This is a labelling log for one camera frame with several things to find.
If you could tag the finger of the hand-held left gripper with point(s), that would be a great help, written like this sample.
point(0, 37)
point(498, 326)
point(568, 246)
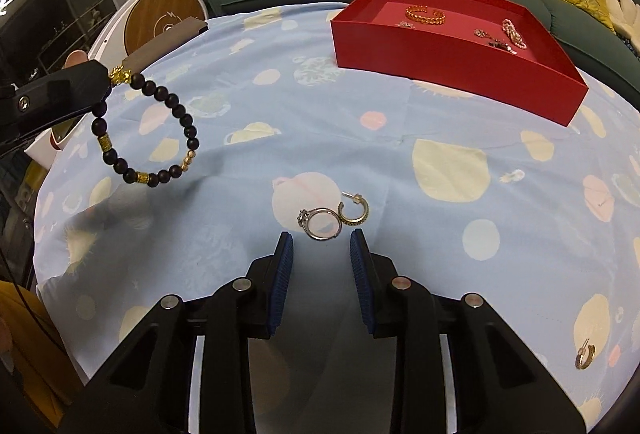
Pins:
point(65, 89)

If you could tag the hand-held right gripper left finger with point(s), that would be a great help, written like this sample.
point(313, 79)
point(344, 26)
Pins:
point(280, 284)

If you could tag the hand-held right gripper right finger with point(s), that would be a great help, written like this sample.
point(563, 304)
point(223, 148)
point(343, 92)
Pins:
point(361, 284)

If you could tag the gold hoop earring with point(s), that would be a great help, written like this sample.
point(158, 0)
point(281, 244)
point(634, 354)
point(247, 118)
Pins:
point(582, 356)
point(364, 213)

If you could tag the red cardboard box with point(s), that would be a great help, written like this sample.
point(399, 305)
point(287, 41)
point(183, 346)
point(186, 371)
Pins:
point(450, 64)

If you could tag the rhinestone brooch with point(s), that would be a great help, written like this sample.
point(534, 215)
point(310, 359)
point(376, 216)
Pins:
point(405, 24)

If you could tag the person's left hand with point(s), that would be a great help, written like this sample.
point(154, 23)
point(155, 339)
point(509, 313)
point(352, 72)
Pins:
point(76, 59)

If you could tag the white framed round device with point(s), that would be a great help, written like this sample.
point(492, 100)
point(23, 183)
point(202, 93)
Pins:
point(42, 154)

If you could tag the brown pad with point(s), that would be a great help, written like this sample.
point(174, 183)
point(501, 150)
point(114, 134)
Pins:
point(170, 39)

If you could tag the white machine with wooden disc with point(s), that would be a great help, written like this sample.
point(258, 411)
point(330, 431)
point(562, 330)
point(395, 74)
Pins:
point(160, 14)

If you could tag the white flower cushion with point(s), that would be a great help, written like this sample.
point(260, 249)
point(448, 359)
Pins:
point(622, 14)

